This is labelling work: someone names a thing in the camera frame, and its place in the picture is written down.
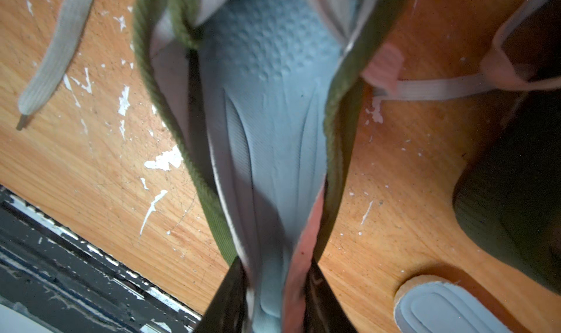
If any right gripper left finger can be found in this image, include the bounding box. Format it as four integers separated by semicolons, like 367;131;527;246
194;257;247;333

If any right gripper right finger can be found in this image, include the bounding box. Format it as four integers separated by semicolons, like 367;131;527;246
304;259;357;333

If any light blue insole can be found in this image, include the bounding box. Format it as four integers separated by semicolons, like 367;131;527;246
199;0;342;332

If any green canvas shoe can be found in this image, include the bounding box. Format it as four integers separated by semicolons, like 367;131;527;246
454;0;560;293
15;0;496;273

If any grey insole near right arm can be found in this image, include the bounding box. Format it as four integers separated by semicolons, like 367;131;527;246
393;275;511;332

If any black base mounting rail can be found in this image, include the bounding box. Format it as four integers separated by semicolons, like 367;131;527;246
1;187;202;332

